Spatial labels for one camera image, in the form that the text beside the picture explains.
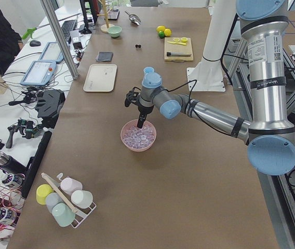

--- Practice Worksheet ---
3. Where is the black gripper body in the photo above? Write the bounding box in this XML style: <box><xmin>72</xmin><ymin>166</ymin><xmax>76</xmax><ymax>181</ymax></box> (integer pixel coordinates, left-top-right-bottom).
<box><xmin>138</xmin><ymin>103</ymin><xmax>154</xmax><ymax>115</ymax></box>

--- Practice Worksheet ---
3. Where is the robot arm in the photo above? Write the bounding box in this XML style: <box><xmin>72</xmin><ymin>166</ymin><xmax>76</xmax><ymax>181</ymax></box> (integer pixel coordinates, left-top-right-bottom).
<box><xmin>125</xmin><ymin>1</ymin><xmax>295</xmax><ymax>175</ymax></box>

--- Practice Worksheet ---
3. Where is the pink bowl of ice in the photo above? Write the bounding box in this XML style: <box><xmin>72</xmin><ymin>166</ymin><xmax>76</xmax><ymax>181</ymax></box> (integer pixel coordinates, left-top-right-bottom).
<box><xmin>120</xmin><ymin>120</ymin><xmax>156</xmax><ymax>152</ymax></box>

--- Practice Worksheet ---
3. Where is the light blue plastic cup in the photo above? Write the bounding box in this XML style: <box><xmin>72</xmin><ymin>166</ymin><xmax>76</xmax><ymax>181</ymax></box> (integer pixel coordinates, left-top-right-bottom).
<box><xmin>143</xmin><ymin>66</ymin><xmax>155</xmax><ymax>75</ymax></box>

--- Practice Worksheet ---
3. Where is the wooden cup tree stand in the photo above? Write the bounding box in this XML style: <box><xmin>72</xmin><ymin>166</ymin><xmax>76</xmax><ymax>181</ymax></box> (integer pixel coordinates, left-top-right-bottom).
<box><xmin>98</xmin><ymin>0</ymin><xmax>115</xmax><ymax>33</ymax></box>

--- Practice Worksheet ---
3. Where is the metal ice scoop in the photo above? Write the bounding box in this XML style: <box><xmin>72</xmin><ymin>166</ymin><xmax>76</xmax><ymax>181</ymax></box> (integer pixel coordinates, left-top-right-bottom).
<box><xmin>125</xmin><ymin>10</ymin><xmax>141</xmax><ymax>25</ymax></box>

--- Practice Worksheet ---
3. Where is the pink cup in rack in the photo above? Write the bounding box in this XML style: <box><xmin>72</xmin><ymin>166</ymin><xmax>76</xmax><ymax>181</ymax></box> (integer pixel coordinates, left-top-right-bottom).
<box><xmin>60</xmin><ymin>177</ymin><xmax>83</xmax><ymax>196</ymax></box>

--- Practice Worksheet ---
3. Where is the white cup in rack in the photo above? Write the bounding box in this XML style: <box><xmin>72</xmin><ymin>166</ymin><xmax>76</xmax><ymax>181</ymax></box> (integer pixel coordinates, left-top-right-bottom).
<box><xmin>71</xmin><ymin>190</ymin><xmax>93</xmax><ymax>209</ymax></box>

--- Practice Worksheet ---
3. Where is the grey cup in rack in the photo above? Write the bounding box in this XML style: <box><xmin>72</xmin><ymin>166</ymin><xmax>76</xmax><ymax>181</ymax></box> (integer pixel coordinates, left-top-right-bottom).
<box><xmin>45</xmin><ymin>192</ymin><xmax>62</xmax><ymax>213</ymax></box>

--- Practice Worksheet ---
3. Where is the yellow cup in rack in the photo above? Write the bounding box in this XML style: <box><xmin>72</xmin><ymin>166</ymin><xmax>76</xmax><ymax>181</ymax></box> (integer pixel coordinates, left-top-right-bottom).
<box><xmin>36</xmin><ymin>184</ymin><xmax>54</xmax><ymax>205</ymax></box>

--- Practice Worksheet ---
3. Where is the mint cup in rack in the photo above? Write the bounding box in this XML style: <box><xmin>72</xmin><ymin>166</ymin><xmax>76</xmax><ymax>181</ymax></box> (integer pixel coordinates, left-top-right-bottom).
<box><xmin>52</xmin><ymin>203</ymin><xmax>75</xmax><ymax>227</ymax></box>

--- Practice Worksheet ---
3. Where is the cream rectangular tray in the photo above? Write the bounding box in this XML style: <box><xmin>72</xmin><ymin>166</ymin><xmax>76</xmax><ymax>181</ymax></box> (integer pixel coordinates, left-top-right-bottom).
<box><xmin>83</xmin><ymin>64</ymin><xmax>117</xmax><ymax>92</ymax></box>

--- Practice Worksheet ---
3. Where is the steel rod black tip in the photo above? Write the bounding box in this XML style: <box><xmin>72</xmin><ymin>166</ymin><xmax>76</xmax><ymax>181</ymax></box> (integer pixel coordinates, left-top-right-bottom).
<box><xmin>166</xmin><ymin>52</ymin><xmax>192</xmax><ymax>57</ymax></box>

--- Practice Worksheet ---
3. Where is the grey folded cloth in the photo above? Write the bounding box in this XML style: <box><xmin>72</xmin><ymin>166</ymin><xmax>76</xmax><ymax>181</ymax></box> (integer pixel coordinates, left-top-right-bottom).
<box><xmin>96</xmin><ymin>51</ymin><xmax>113</xmax><ymax>62</ymax></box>

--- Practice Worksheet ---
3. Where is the wooden cutting board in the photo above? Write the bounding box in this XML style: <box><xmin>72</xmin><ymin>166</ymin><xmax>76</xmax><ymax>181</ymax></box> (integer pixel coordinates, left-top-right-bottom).
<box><xmin>164</xmin><ymin>37</ymin><xmax>194</xmax><ymax>62</ymax></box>

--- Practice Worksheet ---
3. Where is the yellow plastic knife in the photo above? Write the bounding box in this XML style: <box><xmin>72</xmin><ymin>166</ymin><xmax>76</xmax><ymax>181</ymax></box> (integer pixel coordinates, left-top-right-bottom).
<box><xmin>167</xmin><ymin>41</ymin><xmax>187</xmax><ymax>46</ymax></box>

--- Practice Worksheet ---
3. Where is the green lime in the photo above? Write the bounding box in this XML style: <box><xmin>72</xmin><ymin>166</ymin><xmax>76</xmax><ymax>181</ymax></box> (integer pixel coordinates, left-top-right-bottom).
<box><xmin>158</xmin><ymin>31</ymin><xmax>165</xmax><ymax>39</ymax></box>

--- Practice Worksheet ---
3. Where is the lemon slice near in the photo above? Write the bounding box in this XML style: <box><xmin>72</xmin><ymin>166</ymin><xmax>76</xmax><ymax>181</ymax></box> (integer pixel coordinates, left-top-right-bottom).
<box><xmin>180</xmin><ymin>37</ymin><xmax>188</xmax><ymax>43</ymax></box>

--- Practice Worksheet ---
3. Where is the yellow lemon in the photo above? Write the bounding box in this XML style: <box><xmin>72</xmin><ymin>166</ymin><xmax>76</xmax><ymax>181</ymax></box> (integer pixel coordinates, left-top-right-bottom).
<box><xmin>164</xmin><ymin>29</ymin><xmax>172</xmax><ymax>37</ymax></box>
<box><xmin>156</xmin><ymin>25</ymin><xmax>166</xmax><ymax>33</ymax></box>

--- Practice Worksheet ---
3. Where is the mint green bowl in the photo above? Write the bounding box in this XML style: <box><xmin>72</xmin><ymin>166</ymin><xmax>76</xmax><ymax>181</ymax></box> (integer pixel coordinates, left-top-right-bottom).
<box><xmin>108</xmin><ymin>25</ymin><xmax>122</xmax><ymax>38</ymax></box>

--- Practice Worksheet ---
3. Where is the black gripper stand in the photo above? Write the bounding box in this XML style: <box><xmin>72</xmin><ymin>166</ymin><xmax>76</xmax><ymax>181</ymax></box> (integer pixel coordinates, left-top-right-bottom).
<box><xmin>35</xmin><ymin>89</ymin><xmax>65</xmax><ymax>129</ymax></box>

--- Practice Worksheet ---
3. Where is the far teach pendant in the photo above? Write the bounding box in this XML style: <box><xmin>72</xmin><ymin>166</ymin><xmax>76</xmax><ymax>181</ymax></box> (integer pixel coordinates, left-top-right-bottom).
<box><xmin>39</xmin><ymin>42</ymin><xmax>64</xmax><ymax>64</ymax></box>

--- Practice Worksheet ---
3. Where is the teach pendant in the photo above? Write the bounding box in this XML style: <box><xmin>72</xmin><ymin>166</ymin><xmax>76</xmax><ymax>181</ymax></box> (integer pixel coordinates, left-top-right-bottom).
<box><xmin>39</xmin><ymin>42</ymin><xmax>64</xmax><ymax>64</ymax></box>
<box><xmin>20</xmin><ymin>60</ymin><xmax>57</xmax><ymax>86</ymax></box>

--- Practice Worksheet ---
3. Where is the near teach pendant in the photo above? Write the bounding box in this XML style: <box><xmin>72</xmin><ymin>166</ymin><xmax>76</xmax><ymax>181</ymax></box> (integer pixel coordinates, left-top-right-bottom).
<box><xmin>20</xmin><ymin>60</ymin><xmax>57</xmax><ymax>86</ymax></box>

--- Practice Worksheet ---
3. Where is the black keyboard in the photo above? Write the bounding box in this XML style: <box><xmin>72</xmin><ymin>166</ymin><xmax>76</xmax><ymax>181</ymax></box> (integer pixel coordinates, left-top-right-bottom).
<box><xmin>61</xmin><ymin>20</ymin><xmax>77</xmax><ymax>43</ymax></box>

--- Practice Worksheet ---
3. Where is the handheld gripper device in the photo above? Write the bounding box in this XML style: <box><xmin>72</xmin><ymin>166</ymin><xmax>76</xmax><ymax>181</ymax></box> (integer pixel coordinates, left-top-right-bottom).
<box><xmin>5</xmin><ymin>119</ymin><xmax>44</xmax><ymax>148</ymax></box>

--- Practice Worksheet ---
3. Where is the black computer mouse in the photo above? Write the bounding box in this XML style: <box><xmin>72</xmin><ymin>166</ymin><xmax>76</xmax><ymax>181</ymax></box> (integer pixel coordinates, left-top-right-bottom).
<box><xmin>29</xmin><ymin>40</ymin><xmax>41</xmax><ymax>47</ymax></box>

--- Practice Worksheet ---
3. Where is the black thermos bottle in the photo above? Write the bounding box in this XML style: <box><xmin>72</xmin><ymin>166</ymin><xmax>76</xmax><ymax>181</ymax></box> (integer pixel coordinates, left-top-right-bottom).
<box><xmin>0</xmin><ymin>151</ymin><xmax>28</xmax><ymax>175</ymax></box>

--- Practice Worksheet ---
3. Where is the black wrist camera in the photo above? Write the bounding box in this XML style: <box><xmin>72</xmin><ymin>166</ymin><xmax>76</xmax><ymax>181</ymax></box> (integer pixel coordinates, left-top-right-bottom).
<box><xmin>124</xmin><ymin>87</ymin><xmax>141</xmax><ymax>107</ymax></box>

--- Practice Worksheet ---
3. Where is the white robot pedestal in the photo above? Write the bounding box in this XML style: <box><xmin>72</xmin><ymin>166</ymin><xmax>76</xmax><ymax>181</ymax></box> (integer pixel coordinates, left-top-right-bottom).
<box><xmin>187</xmin><ymin>0</ymin><xmax>236</xmax><ymax>92</ymax></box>

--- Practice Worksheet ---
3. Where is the white wire cup rack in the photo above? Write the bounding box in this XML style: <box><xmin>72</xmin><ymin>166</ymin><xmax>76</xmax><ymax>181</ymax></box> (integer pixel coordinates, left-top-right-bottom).
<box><xmin>41</xmin><ymin>173</ymin><xmax>97</xmax><ymax>228</ymax></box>

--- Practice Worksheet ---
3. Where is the aluminium frame post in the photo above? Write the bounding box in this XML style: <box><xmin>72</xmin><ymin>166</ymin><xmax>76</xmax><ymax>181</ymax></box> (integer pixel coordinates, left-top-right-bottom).
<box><xmin>40</xmin><ymin>0</ymin><xmax>78</xmax><ymax>80</ymax></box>

